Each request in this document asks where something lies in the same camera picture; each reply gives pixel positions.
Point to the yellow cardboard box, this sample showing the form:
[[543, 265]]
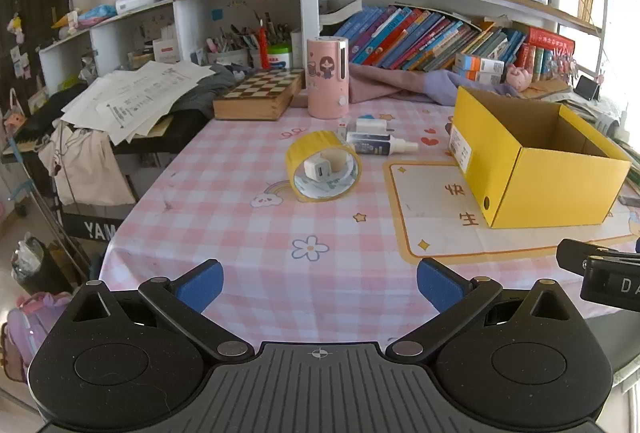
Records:
[[550, 188]]

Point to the acrylic figure stands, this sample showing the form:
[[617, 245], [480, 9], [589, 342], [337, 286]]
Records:
[[560, 63]]

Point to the grey cloth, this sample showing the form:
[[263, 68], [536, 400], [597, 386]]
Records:
[[205, 95]]

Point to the red book set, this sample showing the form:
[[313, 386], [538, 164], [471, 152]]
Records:
[[550, 38]]

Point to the purple cloth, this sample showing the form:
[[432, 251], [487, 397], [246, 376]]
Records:
[[390, 85]]

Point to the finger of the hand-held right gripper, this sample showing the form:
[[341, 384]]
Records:
[[572, 253], [612, 285]]

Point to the pink pig toy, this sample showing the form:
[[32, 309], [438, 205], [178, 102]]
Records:
[[517, 78]]

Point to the black trash bin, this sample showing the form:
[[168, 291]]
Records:
[[42, 270]]

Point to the yellow tape roll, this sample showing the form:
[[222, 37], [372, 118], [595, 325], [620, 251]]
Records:
[[310, 144]]

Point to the black phone stand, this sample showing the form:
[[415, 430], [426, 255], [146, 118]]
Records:
[[586, 88]]

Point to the orange white carton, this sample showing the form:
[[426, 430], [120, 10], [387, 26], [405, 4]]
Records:
[[487, 78], [480, 63]]

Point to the pink backpack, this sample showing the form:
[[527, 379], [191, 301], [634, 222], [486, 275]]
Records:
[[30, 338]]

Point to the stack of printed papers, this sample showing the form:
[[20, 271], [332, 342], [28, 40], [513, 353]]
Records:
[[135, 98]]

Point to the row of leaning books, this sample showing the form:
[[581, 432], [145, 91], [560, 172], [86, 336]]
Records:
[[415, 35]]

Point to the pink checked tablecloth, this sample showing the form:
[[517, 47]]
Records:
[[225, 223]]

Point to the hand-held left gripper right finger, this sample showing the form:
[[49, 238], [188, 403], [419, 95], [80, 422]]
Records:
[[437, 285]]

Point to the pen holder with pens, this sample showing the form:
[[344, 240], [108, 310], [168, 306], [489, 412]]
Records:
[[227, 55]]

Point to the white charger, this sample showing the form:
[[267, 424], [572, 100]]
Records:
[[316, 168]]

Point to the pink cartoon tumbler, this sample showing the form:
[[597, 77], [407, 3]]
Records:
[[325, 83]]

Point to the wooden chess board box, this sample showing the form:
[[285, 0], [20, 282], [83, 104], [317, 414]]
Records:
[[255, 95]]

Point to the white spray bottle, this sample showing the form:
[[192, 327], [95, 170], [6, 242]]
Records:
[[372, 144]]

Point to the white plug adapter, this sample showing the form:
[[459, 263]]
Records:
[[375, 126]]

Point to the green lid jar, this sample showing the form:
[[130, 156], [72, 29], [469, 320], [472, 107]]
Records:
[[279, 58]]

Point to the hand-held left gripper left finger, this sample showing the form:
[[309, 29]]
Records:
[[202, 285]]

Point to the black electronic keyboard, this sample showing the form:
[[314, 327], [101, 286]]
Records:
[[85, 228]]

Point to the white tote bag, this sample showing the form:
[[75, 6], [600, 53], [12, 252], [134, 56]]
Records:
[[85, 168]]

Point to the pile of books and papers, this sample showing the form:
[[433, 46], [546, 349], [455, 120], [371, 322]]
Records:
[[585, 110]]

